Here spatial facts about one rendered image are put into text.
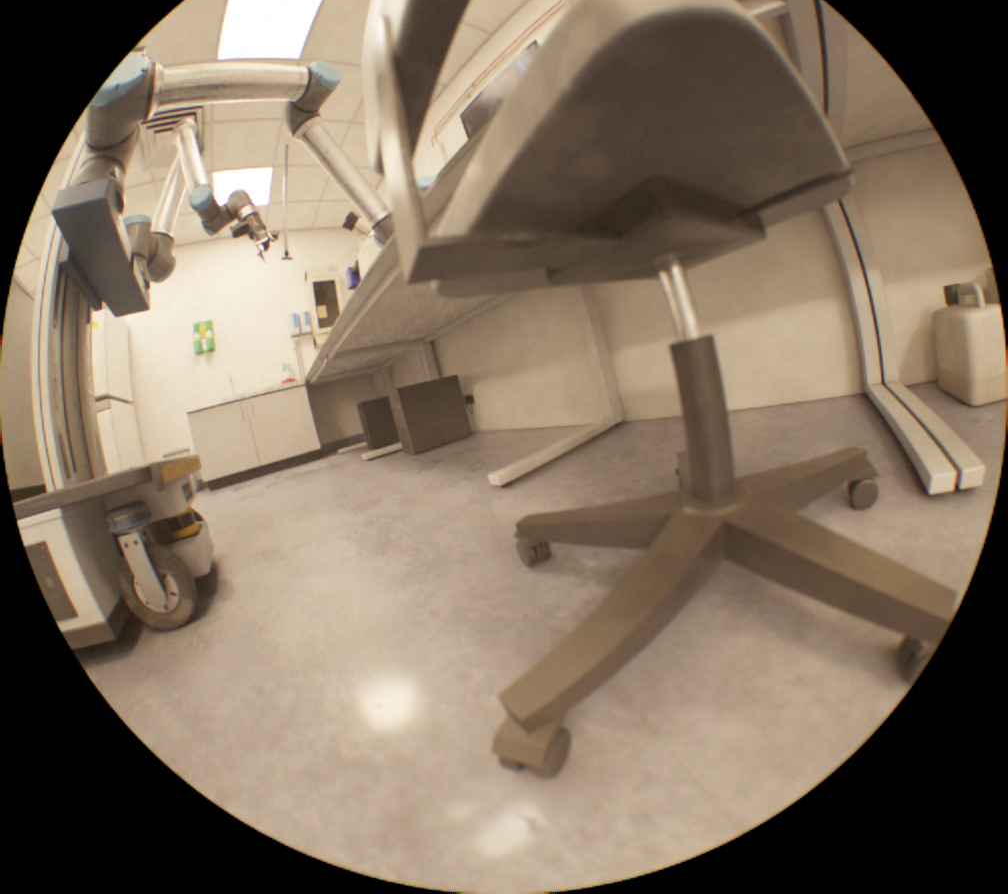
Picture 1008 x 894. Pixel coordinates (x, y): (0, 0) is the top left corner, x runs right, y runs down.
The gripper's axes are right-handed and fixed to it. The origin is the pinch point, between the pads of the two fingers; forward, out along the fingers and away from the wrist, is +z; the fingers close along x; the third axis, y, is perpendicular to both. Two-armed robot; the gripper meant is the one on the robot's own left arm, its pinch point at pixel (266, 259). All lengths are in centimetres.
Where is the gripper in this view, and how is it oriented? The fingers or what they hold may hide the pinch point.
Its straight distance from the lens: 132.2
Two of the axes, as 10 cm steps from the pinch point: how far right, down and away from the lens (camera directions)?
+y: 5.8, -5.8, 5.7
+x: -5.5, 2.3, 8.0
